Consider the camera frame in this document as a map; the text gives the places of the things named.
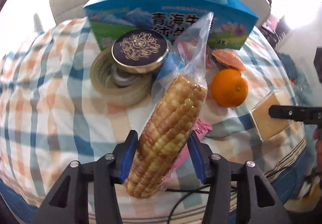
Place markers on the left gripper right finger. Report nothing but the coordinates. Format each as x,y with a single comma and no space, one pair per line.
257,201

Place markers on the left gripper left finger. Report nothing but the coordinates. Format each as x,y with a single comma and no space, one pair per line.
67,200

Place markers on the clear box with tan block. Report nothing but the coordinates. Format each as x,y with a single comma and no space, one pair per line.
265,115

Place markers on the orange fruit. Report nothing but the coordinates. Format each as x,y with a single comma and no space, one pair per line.
229,88

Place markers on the salmon pink snack packet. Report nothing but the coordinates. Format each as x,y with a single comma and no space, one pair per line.
229,59

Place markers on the clear packing tape roll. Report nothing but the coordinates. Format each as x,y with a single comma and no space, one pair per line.
118,87

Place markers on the bagged corn cob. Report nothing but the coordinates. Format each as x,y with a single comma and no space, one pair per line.
179,93

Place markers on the red white snack packet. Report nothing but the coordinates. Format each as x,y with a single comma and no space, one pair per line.
187,50

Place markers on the round dark gold-patterned tin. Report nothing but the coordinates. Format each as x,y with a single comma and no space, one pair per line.
140,51

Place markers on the pink candy wrapper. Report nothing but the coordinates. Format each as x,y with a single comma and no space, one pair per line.
201,128

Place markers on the grey chair right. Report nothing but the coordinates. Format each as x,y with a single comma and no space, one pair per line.
262,8

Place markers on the blue milk carton box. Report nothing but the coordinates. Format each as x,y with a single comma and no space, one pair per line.
232,22

